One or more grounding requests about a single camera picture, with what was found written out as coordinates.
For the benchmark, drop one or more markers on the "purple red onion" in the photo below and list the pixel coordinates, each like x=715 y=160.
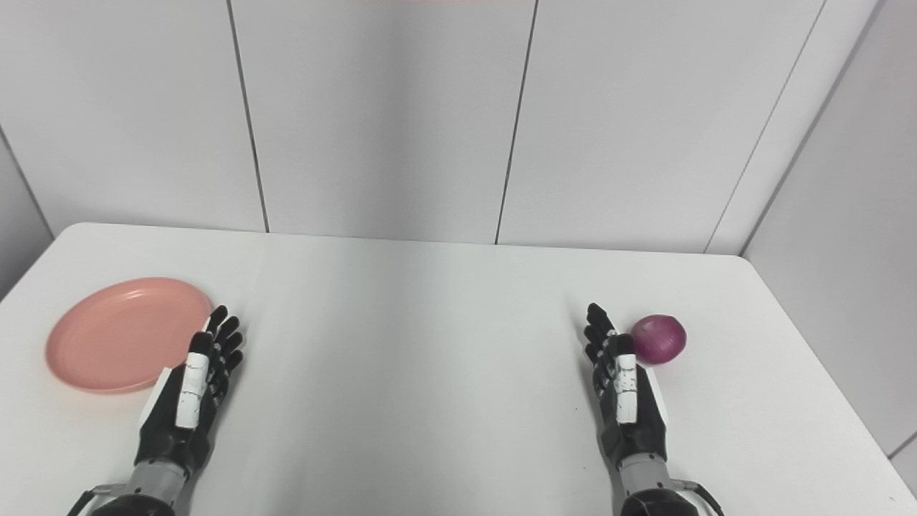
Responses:
x=660 y=340

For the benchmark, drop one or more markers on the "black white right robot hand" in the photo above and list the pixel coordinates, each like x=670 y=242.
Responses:
x=634 y=433

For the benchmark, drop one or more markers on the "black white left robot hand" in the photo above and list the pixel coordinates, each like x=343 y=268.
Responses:
x=175 y=430

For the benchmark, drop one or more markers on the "pink round plate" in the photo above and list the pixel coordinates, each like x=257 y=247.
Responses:
x=122 y=333

